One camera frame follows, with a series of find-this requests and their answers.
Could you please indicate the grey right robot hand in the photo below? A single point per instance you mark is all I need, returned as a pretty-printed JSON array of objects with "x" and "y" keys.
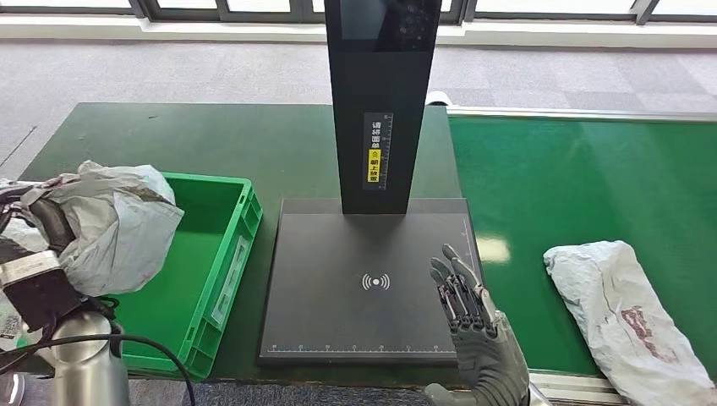
[{"x": 487, "y": 358}]

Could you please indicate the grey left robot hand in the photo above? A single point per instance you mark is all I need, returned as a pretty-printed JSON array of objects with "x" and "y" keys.
[{"x": 53, "y": 224}]

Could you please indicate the grey poly mailer parcel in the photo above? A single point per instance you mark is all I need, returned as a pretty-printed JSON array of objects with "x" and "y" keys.
[
  {"x": 123, "y": 224},
  {"x": 610, "y": 302}
]

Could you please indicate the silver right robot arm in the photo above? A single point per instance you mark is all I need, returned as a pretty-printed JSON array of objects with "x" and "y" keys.
[{"x": 539, "y": 399}]

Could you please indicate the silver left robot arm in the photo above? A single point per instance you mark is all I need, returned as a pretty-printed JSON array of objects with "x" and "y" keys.
[{"x": 89, "y": 364}]

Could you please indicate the black inbound scanner machine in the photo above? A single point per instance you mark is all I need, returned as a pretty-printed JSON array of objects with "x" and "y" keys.
[{"x": 375, "y": 319}]

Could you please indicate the green conveyor belt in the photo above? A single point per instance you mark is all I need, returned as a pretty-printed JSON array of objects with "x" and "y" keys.
[{"x": 560, "y": 185}]

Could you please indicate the white conveyor roller end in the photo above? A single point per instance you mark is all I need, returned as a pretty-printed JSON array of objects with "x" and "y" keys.
[{"x": 438, "y": 98}]

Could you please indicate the white poly mailer QR code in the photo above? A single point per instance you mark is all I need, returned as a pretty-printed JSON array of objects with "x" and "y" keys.
[{"x": 17, "y": 235}]

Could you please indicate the green plastic crate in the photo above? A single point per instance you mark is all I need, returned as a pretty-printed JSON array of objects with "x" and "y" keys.
[{"x": 185, "y": 269}]

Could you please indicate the white rounded floor object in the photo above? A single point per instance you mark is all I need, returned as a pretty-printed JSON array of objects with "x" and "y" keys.
[{"x": 11, "y": 389}]

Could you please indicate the yellow and grey ruler label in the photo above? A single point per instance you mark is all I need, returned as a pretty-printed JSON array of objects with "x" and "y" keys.
[{"x": 374, "y": 168}]

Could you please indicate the white window sill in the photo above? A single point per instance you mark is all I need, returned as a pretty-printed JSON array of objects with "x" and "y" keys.
[{"x": 168, "y": 31}]

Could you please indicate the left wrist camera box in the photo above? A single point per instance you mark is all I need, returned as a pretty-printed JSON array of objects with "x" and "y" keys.
[{"x": 39, "y": 297}]

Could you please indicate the dark window frame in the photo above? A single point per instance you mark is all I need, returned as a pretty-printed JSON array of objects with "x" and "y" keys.
[{"x": 179, "y": 14}]

